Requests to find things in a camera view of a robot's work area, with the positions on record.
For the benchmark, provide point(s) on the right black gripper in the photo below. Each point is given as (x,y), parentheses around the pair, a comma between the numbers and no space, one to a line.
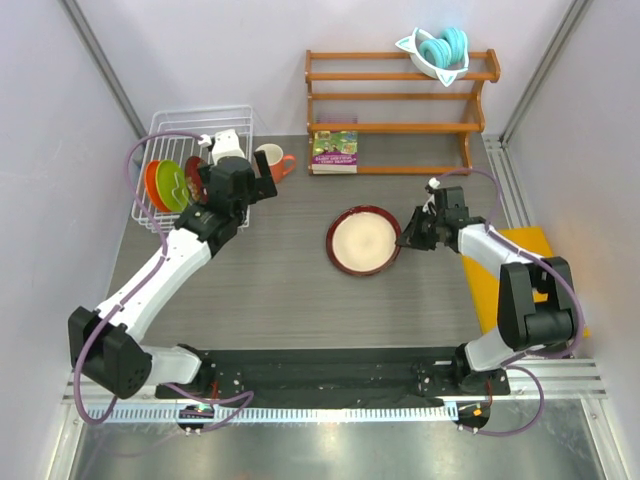
(411,238)

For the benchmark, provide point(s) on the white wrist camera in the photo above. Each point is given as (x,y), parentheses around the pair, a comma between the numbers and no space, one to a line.
(220,145)
(431,188)

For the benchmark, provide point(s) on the orange mug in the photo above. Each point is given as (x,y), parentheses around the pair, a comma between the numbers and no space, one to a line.
(280,164)

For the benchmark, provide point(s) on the large red cream plate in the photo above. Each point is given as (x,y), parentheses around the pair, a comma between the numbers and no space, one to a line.
(361,241)

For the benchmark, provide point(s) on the wooden shelf rack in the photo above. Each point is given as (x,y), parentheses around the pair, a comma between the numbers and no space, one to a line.
(472,121)

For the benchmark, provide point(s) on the perforated metal rail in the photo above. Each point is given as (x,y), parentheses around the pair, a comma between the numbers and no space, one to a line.
(199,413)

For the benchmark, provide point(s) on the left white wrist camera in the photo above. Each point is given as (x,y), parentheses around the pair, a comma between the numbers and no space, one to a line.
(220,145)

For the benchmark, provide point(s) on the orange plate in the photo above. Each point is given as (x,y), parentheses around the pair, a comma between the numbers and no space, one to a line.
(151,186)

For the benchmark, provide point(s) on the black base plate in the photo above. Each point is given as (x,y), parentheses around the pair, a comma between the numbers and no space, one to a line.
(360,378)

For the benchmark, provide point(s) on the teal headphones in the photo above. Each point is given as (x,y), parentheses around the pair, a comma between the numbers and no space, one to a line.
(447,50)

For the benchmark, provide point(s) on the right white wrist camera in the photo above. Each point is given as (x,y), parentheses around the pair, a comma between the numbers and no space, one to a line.
(431,188)

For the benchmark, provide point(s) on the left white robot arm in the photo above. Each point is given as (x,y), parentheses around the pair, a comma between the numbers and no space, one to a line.
(105,343)

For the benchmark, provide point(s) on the yellow board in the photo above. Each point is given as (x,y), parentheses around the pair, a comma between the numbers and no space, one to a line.
(490,300)

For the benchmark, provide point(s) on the white wire dish rack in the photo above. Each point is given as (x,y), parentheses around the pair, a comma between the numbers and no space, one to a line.
(172,142)

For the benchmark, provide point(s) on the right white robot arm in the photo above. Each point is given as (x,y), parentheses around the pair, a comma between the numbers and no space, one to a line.
(489,353)

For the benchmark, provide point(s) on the red floral small plate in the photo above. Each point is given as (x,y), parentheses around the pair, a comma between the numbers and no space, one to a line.
(194,182)

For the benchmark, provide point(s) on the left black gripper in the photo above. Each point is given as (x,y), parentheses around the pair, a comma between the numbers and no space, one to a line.
(260,188)

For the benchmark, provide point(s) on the colourful book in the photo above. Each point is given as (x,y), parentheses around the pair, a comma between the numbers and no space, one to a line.
(334,152)

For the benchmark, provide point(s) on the green plate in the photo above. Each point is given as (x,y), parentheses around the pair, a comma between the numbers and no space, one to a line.
(171,186)

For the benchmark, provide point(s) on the white cat ear bowl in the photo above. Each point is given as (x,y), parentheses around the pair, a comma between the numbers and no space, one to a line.
(409,45)

